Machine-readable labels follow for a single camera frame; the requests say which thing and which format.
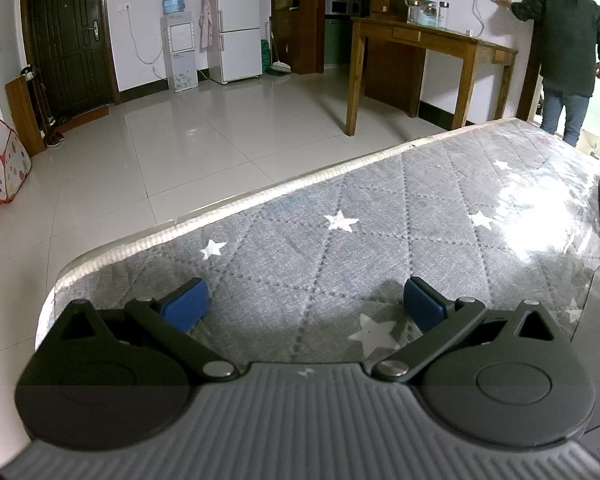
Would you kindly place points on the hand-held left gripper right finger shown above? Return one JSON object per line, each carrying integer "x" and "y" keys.
{"x": 422, "y": 305}

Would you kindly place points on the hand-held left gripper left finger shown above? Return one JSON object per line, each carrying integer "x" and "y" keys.
{"x": 185, "y": 305}

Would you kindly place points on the grey star-print desktop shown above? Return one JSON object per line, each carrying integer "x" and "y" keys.
{"x": 330, "y": 270}

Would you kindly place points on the pair of shoes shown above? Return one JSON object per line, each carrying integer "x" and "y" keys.
{"x": 55, "y": 139}

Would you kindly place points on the polka dot play tent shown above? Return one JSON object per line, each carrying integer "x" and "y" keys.
{"x": 2, "y": 170}

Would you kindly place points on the white water dispenser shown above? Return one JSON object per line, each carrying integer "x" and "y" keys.
{"x": 180, "y": 55}

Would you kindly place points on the wooden shoe rack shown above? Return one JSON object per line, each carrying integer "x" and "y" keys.
{"x": 20, "y": 110}

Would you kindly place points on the mop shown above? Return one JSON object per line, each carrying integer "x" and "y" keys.
{"x": 280, "y": 67}

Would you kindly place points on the wooden side table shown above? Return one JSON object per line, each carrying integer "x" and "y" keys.
{"x": 430, "y": 36}

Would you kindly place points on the white refrigerator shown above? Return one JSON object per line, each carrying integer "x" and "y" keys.
{"x": 232, "y": 25}

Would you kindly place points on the pink apron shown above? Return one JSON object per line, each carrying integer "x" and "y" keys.
{"x": 206, "y": 15}

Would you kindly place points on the glass jar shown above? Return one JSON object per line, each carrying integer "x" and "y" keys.
{"x": 414, "y": 12}
{"x": 430, "y": 14}
{"x": 444, "y": 15}

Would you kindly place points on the wooden cabinet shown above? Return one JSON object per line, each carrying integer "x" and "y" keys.
{"x": 300, "y": 35}

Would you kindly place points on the dark brown entrance door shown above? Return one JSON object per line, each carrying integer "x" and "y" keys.
{"x": 65, "y": 35}

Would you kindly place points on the microwave oven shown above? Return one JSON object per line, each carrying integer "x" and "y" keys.
{"x": 342, "y": 7}

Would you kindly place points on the wooden door frame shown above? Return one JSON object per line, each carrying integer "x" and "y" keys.
{"x": 530, "y": 85}

